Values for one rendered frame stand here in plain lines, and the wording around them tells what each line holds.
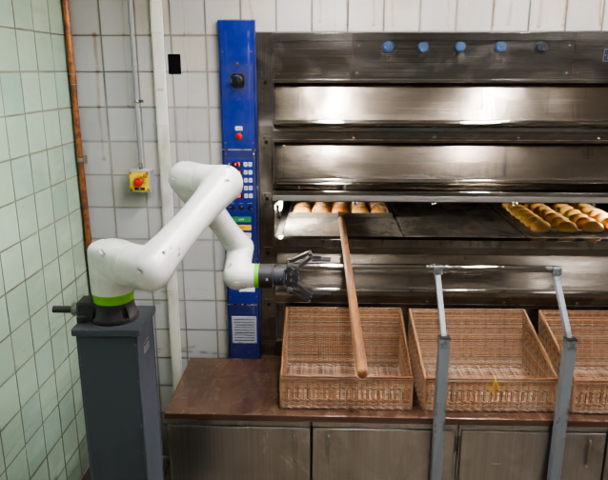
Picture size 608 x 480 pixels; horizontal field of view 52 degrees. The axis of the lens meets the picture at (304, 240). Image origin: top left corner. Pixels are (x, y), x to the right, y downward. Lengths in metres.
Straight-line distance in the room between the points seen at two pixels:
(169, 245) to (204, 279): 1.20
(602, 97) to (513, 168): 0.48
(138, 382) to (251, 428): 0.81
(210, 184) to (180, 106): 0.94
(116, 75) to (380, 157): 1.23
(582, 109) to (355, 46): 1.03
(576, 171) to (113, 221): 2.12
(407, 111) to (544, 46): 0.63
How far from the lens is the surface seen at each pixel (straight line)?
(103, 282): 1.96
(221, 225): 2.32
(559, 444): 2.82
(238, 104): 2.83
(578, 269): 3.22
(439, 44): 2.89
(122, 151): 3.00
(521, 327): 3.17
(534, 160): 3.02
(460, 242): 3.01
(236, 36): 2.83
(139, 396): 2.05
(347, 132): 2.85
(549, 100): 3.01
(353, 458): 2.78
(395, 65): 2.87
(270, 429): 2.71
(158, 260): 1.83
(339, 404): 2.70
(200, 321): 3.13
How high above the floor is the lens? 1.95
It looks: 15 degrees down
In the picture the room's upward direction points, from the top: straight up
